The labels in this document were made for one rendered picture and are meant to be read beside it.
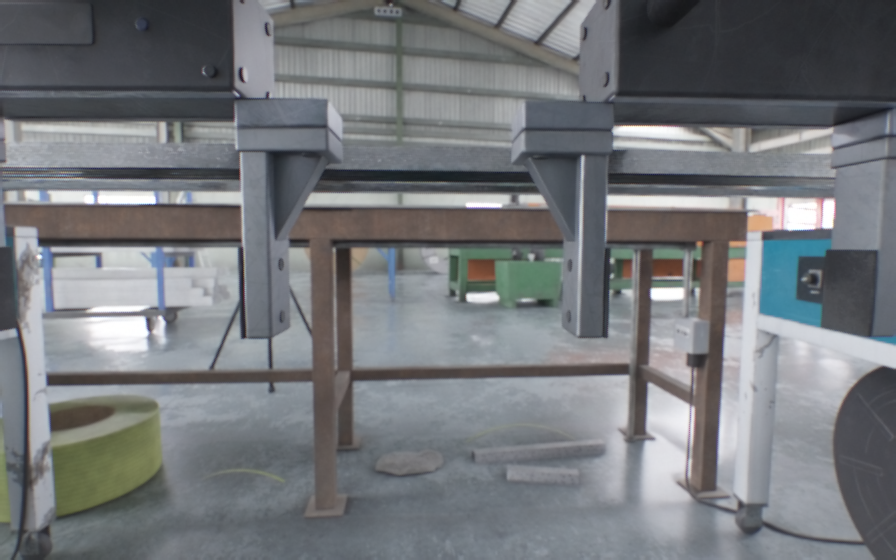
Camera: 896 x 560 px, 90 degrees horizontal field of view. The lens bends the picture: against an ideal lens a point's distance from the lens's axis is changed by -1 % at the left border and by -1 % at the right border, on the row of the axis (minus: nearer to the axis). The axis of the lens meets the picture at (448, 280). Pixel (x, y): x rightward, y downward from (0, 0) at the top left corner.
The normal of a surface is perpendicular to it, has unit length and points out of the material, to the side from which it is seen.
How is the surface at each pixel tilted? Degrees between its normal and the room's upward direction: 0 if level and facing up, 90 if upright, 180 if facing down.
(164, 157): 75
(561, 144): 90
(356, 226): 90
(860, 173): 90
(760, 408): 90
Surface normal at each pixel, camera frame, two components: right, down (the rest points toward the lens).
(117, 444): 0.92, 0.04
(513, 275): 0.19, 0.11
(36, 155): 0.06, -0.19
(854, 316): -1.00, 0.00
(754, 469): -0.04, 0.07
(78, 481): 0.65, 0.06
